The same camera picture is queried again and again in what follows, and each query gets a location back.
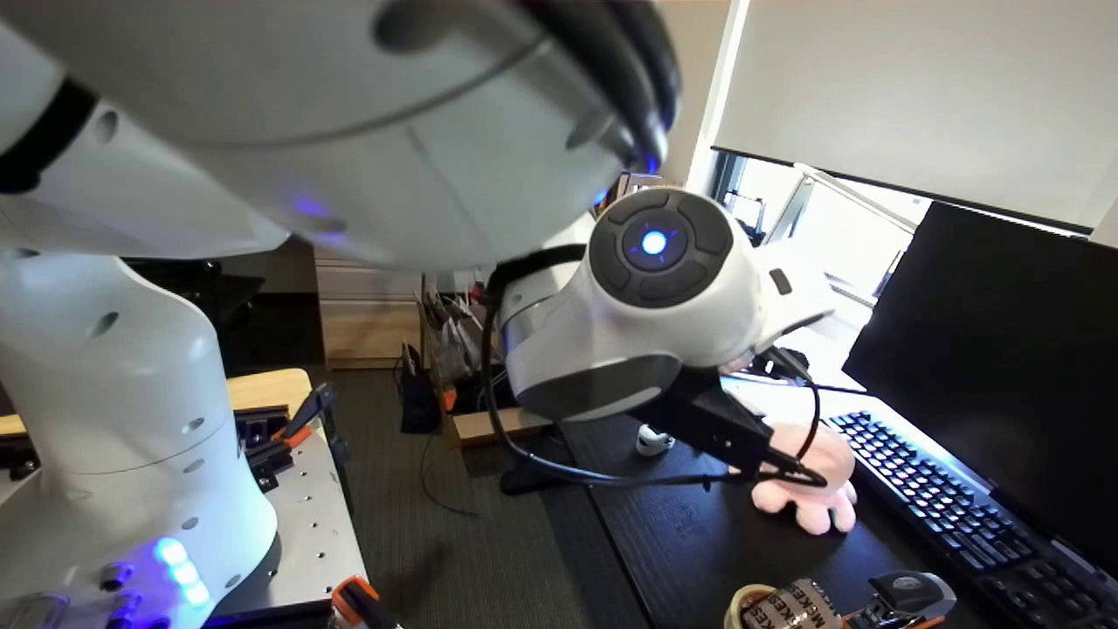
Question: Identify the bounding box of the black monitor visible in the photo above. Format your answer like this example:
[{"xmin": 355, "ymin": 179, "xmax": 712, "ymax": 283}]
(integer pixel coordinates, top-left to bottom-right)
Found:
[{"xmin": 838, "ymin": 200, "xmax": 1118, "ymax": 582}]

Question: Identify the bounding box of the dark bag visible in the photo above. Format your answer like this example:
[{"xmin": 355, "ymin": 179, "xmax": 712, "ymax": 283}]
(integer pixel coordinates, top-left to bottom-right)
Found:
[{"xmin": 396, "ymin": 290, "xmax": 502, "ymax": 437}]

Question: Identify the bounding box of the black desktop keyboard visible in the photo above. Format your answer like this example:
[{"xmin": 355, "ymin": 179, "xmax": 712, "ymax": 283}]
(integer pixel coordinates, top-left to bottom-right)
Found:
[{"xmin": 828, "ymin": 405, "xmax": 1118, "ymax": 629}]

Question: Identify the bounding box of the beige tape roll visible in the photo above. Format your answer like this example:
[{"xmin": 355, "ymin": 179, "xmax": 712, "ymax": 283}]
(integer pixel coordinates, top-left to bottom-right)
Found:
[{"xmin": 718, "ymin": 578, "xmax": 796, "ymax": 629}]

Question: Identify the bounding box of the pink octopus plush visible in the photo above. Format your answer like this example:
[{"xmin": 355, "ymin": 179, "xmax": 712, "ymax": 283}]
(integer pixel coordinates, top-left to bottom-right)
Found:
[{"xmin": 748, "ymin": 421, "xmax": 864, "ymax": 543}]

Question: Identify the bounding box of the white computer mouse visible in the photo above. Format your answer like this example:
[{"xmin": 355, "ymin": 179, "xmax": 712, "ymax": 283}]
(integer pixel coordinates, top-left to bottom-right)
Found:
[{"xmin": 628, "ymin": 421, "xmax": 680, "ymax": 461}]

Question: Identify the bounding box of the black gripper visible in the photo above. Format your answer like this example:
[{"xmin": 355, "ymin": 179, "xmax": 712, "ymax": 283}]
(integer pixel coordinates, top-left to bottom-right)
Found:
[{"xmin": 632, "ymin": 363, "xmax": 782, "ymax": 474}]

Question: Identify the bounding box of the small wooden box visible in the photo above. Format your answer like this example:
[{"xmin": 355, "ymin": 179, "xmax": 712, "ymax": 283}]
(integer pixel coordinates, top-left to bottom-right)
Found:
[{"xmin": 443, "ymin": 403, "xmax": 555, "ymax": 452}]

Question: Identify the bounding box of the clear plastic jar white powder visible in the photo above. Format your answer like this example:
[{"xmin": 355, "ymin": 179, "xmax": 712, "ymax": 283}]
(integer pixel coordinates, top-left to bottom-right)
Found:
[{"xmin": 745, "ymin": 574, "xmax": 844, "ymax": 629}]

